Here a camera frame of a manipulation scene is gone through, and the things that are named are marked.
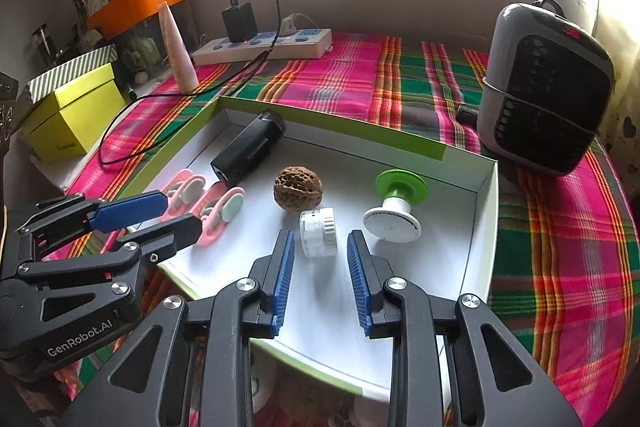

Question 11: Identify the pale green ornament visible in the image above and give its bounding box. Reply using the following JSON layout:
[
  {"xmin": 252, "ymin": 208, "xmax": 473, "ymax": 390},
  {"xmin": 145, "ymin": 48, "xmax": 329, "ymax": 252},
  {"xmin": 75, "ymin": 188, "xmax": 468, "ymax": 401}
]
[{"xmin": 120, "ymin": 32, "xmax": 161, "ymax": 75}]

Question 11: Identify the white power strip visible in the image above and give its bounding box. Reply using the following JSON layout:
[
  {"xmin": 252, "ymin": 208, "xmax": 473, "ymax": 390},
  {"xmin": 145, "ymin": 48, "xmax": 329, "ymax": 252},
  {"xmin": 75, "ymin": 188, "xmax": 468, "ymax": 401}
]
[{"xmin": 192, "ymin": 28, "xmax": 333, "ymax": 66}]

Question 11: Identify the green and white spool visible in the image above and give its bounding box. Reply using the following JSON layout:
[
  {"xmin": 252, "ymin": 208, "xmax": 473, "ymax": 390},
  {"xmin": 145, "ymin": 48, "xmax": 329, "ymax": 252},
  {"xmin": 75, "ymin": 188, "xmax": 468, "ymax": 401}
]
[{"xmin": 362, "ymin": 169, "xmax": 431, "ymax": 253}]

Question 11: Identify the grey fan heater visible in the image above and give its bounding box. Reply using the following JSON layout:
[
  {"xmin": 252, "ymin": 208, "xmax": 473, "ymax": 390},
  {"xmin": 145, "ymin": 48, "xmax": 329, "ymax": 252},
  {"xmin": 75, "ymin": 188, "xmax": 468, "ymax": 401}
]
[{"xmin": 476, "ymin": 0, "xmax": 616, "ymax": 178}]

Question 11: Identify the black cable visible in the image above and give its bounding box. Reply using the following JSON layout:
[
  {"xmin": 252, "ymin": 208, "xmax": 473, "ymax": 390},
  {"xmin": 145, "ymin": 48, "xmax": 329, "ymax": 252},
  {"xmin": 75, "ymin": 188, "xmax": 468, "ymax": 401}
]
[{"xmin": 98, "ymin": 0, "xmax": 281, "ymax": 168}]

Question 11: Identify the black charger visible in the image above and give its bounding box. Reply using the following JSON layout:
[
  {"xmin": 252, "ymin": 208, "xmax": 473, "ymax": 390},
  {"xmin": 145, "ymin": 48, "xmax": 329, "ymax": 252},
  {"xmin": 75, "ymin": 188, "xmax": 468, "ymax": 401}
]
[{"xmin": 221, "ymin": 4, "xmax": 258, "ymax": 42}]

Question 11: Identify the white ribbed round cap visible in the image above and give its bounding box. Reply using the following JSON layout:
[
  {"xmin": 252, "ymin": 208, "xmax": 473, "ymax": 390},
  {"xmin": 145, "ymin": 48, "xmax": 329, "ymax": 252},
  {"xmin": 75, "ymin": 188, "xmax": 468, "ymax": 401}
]
[{"xmin": 299, "ymin": 207, "xmax": 339, "ymax": 259}]

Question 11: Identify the cream cosmetic tube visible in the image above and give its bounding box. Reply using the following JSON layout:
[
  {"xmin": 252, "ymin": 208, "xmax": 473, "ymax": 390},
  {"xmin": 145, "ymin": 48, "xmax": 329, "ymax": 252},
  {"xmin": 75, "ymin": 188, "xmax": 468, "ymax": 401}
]
[{"xmin": 157, "ymin": 3, "xmax": 199, "ymax": 92}]

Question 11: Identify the brown walnut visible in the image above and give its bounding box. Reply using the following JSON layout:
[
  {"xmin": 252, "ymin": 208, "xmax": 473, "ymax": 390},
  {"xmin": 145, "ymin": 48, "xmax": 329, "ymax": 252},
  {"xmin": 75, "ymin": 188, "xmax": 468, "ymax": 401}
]
[{"xmin": 273, "ymin": 165, "xmax": 321, "ymax": 211}]

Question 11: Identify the green and white cardboard box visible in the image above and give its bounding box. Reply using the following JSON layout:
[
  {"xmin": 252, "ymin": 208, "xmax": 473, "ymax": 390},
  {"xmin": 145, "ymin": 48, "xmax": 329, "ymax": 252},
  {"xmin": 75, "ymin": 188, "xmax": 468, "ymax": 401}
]
[{"xmin": 107, "ymin": 95, "xmax": 501, "ymax": 403}]

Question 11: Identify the white plug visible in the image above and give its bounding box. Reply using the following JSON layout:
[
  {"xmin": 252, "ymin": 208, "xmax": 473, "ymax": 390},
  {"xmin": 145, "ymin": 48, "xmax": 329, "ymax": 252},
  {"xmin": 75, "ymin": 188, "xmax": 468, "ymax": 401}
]
[{"xmin": 279, "ymin": 12, "xmax": 315, "ymax": 40}]

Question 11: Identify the pink plaid cloth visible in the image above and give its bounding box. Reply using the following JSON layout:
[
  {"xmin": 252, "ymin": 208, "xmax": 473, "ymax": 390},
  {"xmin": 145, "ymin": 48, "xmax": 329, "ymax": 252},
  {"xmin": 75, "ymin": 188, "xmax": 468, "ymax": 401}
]
[{"xmin": 52, "ymin": 32, "xmax": 636, "ymax": 427}]

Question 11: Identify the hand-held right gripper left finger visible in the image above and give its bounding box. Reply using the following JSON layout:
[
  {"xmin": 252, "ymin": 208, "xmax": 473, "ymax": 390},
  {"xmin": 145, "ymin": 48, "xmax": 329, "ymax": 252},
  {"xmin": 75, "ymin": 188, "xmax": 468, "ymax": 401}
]
[{"xmin": 65, "ymin": 229, "xmax": 296, "ymax": 427}]

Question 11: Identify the black cylinder device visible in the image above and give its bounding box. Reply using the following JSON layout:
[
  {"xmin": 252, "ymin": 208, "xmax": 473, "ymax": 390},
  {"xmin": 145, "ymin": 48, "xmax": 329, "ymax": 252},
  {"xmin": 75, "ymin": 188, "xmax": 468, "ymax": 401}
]
[{"xmin": 210, "ymin": 110, "xmax": 287, "ymax": 188}]

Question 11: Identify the metal perforated bracket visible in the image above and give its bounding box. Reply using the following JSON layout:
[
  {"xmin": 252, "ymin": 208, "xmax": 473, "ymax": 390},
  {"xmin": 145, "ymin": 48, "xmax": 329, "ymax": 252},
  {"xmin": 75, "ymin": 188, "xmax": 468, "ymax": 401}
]
[{"xmin": 0, "ymin": 74, "xmax": 26, "ymax": 142}]

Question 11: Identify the yellow box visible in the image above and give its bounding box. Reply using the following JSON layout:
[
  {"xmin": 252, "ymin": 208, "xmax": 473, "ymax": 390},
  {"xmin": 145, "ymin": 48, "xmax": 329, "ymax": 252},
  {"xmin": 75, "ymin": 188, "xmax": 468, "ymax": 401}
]
[{"xmin": 21, "ymin": 63, "xmax": 127, "ymax": 162}]

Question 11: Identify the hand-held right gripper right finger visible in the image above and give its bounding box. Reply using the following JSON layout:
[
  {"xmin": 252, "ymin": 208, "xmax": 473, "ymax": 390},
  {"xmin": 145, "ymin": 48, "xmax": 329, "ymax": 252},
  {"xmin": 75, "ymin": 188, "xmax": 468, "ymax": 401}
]
[{"xmin": 346, "ymin": 229, "xmax": 583, "ymax": 427}]

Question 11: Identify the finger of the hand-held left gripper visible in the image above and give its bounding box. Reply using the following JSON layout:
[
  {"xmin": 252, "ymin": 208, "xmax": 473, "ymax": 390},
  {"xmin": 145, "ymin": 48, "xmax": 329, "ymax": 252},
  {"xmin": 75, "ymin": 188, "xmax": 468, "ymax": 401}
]
[
  {"xmin": 15, "ymin": 190, "xmax": 169, "ymax": 253},
  {"xmin": 17, "ymin": 213, "xmax": 203, "ymax": 278}
]

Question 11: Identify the striped box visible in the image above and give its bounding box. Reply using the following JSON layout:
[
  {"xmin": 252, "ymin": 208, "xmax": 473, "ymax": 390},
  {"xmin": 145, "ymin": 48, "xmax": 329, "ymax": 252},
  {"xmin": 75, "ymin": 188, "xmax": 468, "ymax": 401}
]
[{"xmin": 27, "ymin": 44, "xmax": 118, "ymax": 102}]

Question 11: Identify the cream patterned curtain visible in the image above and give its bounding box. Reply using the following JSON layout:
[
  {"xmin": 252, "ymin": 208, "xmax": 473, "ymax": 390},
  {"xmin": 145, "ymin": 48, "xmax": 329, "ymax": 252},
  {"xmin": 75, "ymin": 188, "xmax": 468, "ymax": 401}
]
[{"xmin": 590, "ymin": 0, "xmax": 640, "ymax": 158}]

